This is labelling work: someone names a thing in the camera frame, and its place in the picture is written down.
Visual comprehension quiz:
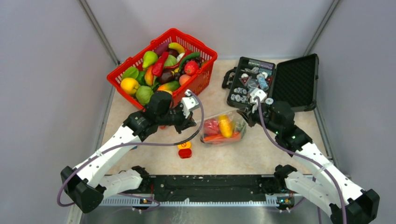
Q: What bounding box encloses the black open case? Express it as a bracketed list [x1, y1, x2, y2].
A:
[222, 54, 319, 112]

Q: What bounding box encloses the green toy pear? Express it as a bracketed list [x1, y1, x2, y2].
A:
[142, 51, 158, 69]

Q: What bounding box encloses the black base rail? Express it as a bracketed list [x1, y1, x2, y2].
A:
[120, 175, 305, 205]

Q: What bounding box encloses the red plastic basket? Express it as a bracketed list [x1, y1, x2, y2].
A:
[107, 28, 218, 110]

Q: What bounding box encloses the yellow and red button toy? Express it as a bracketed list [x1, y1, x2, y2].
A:
[177, 141, 192, 159]

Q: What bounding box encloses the clear zip top bag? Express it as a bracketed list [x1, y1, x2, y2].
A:
[200, 110, 247, 145]

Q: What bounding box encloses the red toy chili pepper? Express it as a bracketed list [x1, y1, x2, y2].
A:
[152, 51, 169, 77]

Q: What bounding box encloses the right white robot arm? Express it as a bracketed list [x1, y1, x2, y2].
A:
[237, 101, 380, 224]

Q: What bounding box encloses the yellow toy lemon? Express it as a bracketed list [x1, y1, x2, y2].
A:
[120, 77, 140, 96]

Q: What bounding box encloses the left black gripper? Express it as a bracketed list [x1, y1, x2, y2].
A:
[157, 102, 196, 133]

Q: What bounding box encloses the red toy apple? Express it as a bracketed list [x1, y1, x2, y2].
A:
[203, 119, 220, 136]

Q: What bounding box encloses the green toy cucumber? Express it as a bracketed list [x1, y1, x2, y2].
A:
[179, 52, 200, 71]

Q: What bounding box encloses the orange toy carrot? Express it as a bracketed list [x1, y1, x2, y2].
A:
[201, 132, 242, 144]

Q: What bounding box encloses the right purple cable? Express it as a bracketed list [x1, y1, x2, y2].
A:
[256, 97, 348, 224]

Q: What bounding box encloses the yellow orange toy mango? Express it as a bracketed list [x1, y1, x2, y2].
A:
[218, 115, 233, 138]

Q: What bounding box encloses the poker chips row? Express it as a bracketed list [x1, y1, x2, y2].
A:
[226, 57, 276, 108]

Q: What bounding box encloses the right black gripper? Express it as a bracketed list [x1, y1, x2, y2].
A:
[238, 100, 282, 134]

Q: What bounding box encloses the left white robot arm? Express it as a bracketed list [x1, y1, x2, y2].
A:
[57, 90, 204, 214]

